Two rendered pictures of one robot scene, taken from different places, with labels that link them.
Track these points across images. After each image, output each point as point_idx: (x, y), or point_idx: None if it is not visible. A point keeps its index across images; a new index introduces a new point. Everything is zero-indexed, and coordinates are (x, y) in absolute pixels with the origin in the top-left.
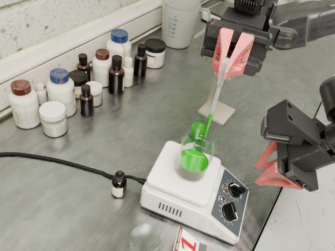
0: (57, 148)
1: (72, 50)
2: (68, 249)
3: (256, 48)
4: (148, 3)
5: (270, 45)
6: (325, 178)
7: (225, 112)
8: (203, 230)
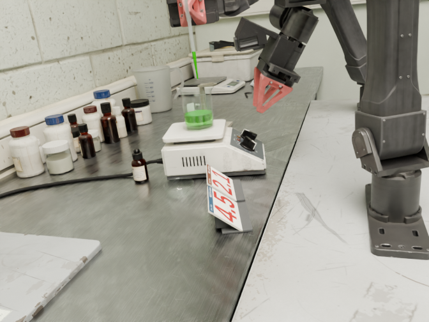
0: (68, 177)
1: None
2: (106, 214)
3: (209, 2)
4: (121, 83)
5: (223, 12)
6: (332, 130)
7: None
8: (232, 170)
